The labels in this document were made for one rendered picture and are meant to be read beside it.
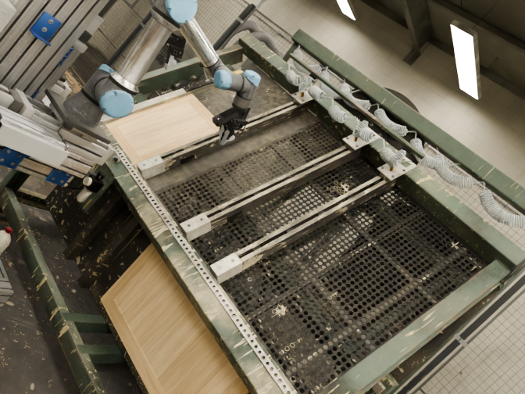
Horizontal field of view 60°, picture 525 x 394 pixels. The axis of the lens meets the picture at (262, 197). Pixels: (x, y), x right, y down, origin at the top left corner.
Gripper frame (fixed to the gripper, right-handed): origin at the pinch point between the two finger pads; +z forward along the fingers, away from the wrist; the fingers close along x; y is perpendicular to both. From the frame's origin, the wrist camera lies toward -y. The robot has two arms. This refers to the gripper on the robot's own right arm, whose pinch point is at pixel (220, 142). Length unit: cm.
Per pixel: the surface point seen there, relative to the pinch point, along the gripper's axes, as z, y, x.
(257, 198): 17.9, 15.8, -21.8
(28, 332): 113, -67, 3
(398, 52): 14, 567, 264
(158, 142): 31, 1, 45
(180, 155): 25.2, 1.3, 24.6
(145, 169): 33.2, -16.2, 24.7
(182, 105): 20, 26, 67
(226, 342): 40, -30, -73
